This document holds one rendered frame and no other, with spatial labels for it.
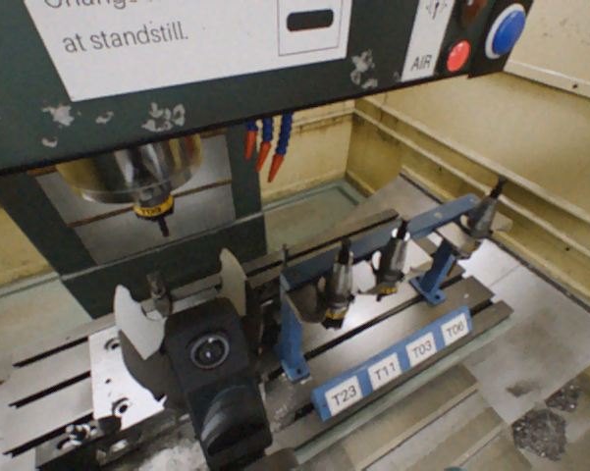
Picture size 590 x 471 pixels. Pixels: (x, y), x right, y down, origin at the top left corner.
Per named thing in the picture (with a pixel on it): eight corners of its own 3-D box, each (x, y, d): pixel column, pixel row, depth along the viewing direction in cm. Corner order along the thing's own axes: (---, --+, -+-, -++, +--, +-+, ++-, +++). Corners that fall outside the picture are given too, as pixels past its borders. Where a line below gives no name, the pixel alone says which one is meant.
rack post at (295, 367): (311, 373, 72) (320, 300, 51) (291, 384, 71) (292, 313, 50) (291, 338, 79) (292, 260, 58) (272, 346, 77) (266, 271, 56)
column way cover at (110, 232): (241, 222, 110) (217, 60, 74) (94, 270, 94) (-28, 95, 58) (236, 214, 113) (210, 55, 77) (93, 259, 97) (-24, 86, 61)
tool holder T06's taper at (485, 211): (476, 213, 63) (492, 185, 58) (495, 226, 60) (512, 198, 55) (460, 219, 62) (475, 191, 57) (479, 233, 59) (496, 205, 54)
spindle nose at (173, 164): (171, 127, 47) (144, 32, 38) (229, 171, 38) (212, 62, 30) (53, 163, 39) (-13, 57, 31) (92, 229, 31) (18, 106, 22)
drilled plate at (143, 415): (249, 376, 68) (247, 366, 64) (107, 448, 58) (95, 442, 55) (216, 297, 82) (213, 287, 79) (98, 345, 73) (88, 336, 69)
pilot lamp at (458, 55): (464, 71, 25) (476, 38, 23) (445, 75, 24) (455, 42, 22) (458, 69, 25) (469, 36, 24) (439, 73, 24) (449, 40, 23)
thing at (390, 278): (394, 255, 58) (398, 246, 56) (412, 280, 54) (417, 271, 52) (364, 263, 57) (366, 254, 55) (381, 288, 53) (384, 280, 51)
